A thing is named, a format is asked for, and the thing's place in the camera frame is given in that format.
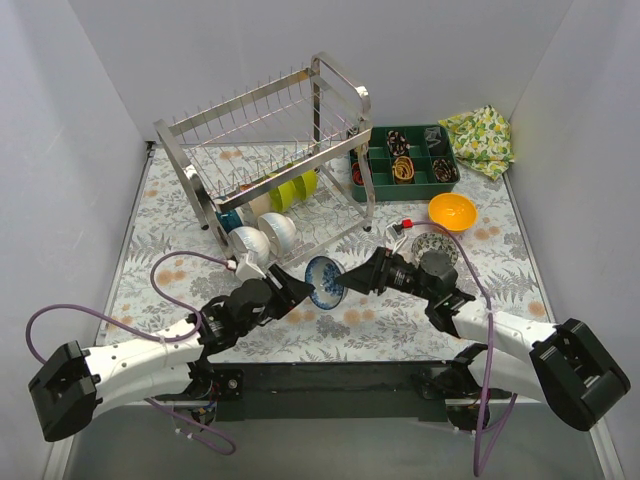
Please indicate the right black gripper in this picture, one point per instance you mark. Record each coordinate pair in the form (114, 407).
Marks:
(378, 271)

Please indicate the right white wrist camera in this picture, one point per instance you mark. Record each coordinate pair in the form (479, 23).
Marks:
(395, 235)

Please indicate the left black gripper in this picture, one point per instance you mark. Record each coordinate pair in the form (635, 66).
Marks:
(279, 289)

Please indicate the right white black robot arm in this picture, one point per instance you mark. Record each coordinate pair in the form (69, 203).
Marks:
(463, 316)

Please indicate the aluminium frame rail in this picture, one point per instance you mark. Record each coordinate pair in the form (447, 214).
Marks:
(546, 382)

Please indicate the yellow ribbed bowl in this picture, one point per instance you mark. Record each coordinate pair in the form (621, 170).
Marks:
(454, 211)

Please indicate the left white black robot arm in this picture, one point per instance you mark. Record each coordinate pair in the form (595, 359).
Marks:
(76, 385)

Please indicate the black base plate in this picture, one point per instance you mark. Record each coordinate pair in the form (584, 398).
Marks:
(334, 390)

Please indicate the green divided organizer tray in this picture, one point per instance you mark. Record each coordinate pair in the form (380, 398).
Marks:
(424, 186)

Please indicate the grey rolled tie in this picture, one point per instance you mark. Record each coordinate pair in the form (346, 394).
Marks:
(436, 139)

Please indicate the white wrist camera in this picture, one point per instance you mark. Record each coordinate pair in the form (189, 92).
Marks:
(395, 235)
(246, 266)

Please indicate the beige floral bowl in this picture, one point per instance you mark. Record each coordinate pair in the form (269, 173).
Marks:
(259, 206)

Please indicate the steel two-tier dish rack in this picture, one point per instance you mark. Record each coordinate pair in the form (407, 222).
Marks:
(227, 154)

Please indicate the lemon print cloth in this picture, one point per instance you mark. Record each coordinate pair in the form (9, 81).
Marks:
(481, 140)

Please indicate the lime green bowl right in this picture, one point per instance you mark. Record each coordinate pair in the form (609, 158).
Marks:
(305, 184)

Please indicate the pink black rolled tie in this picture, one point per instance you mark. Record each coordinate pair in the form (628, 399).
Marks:
(397, 144)

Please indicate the white ribbed bowl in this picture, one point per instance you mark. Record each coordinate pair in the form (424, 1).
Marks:
(245, 239)
(280, 231)

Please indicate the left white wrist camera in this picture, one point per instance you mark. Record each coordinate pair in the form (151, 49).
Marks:
(246, 266)

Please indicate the teal blue bowl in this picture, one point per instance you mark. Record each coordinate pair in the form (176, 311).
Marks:
(231, 220)

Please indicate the white ribbed bowl front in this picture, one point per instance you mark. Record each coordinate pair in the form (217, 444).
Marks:
(245, 239)

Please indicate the lime green bowl left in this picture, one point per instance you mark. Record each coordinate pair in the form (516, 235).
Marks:
(283, 196)

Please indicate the dark floral rolled tie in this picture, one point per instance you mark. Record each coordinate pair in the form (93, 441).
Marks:
(444, 170)

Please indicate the floral table mat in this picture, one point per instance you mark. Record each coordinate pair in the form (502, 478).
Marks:
(171, 263)

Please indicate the red pattern bowl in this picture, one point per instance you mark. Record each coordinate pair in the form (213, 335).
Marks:
(439, 242)

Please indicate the yellow patterned rolled tie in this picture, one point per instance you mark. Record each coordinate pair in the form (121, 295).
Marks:
(403, 170)

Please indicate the lime green bowl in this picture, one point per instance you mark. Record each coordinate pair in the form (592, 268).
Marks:
(283, 196)
(305, 184)

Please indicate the orange navy rolled tie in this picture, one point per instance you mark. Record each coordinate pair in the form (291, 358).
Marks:
(356, 174)

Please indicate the blue floral white bowl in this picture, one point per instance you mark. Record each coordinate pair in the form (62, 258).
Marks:
(321, 272)

